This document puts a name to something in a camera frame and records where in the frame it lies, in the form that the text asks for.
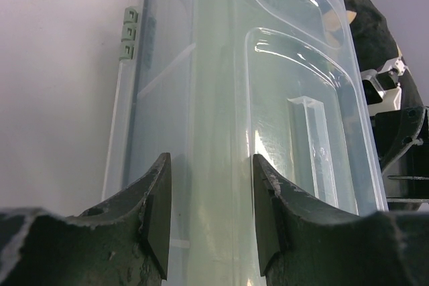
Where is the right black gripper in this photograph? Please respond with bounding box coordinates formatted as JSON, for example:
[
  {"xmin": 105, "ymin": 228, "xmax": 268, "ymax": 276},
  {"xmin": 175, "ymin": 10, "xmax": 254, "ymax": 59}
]
[{"xmin": 371, "ymin": 105, "xmax": 428, "ymax": 210}]

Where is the green plastic tool box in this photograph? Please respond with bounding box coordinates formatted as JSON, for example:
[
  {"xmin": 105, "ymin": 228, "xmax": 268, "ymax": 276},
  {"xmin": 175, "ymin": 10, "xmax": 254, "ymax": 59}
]
[{"xmin": 103, "ymin": 0, "xmax": 387, "ymax": 285}]

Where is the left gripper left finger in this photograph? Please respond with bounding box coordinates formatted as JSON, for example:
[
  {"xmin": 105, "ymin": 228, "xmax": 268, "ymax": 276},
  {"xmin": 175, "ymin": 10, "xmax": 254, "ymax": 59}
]
[{"xmin": 1, "ymin": 153, "xmax": 172, "ymax": 285}]

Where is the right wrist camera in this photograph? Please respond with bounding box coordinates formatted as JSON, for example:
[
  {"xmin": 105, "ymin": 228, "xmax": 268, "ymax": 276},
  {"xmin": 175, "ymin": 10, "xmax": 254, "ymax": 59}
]
[{"xmin": 361, "ymin": 57, "xmax": 408, "ymax": 117}]

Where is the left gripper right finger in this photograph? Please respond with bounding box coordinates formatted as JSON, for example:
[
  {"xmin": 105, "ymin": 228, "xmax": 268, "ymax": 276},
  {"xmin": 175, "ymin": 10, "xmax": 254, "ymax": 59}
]
[{"xmin": 253, "ymin": 154, "xmax": 428, "ymax": 285}]

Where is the black floral blanket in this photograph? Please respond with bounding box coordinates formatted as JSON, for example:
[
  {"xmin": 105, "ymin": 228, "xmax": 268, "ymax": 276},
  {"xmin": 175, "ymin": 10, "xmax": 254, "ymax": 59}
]
[{"xmin": 344, "ymin": 0, "xmax": 423, "ymax": 109}]

